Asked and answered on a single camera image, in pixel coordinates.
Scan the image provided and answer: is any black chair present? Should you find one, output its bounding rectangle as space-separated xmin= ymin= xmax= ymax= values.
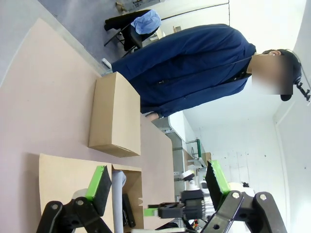
xmin=104 ymin=9 xmax=153 ymax=53

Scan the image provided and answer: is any light blue cloth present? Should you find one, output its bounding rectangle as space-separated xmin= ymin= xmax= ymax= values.
xmin=130 ymin=9 xmax=162 ymax=35

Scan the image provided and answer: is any open empty-lidded cardboard box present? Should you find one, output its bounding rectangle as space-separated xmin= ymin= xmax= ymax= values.
xmin=38 ymin=153 xmax=144 ymax=233

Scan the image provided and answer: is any white wrist camera black mount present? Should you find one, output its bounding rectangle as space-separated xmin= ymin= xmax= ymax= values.
xmin=181 ymin=169 xmax=198 ymax=192

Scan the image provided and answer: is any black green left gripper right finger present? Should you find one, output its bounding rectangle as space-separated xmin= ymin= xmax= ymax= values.
xmin=201 ymin=159 xmax=288 ymax=233

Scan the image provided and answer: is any gray fabric pouch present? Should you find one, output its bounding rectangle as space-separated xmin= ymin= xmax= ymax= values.
xmin=111 ymin=169 xmax=127 ymax=233

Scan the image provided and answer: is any cardboard box with navy pouch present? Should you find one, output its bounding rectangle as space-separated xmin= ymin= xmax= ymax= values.
xmin=88 ymin=71 xmax=142 ymax=158

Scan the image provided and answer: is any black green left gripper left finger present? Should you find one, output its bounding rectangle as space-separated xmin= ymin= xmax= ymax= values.
xmin=35 ymin=165 xmax=113 ymax=233

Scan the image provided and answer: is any person in navy coat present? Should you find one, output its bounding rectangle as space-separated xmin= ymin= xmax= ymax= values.
xmin=111 ymin=23 xmax=302 ymax=122

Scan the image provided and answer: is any black headset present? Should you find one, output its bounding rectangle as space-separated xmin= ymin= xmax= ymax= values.
xmin=292 ymin=51 xmax=311 ymax=103

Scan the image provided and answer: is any yellow utility knife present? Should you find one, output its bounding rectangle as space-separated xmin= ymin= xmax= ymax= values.
xmin=121 ymin=192 xmax=137 ymax=229

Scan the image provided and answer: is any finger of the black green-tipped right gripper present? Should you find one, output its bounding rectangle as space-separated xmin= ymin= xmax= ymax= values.
xmin=143 ymin=203 xmax=183 ymax=219

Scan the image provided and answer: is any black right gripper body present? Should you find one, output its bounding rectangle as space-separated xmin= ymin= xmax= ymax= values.
xmin=179 ymin=189 xmax=205 ymax=219

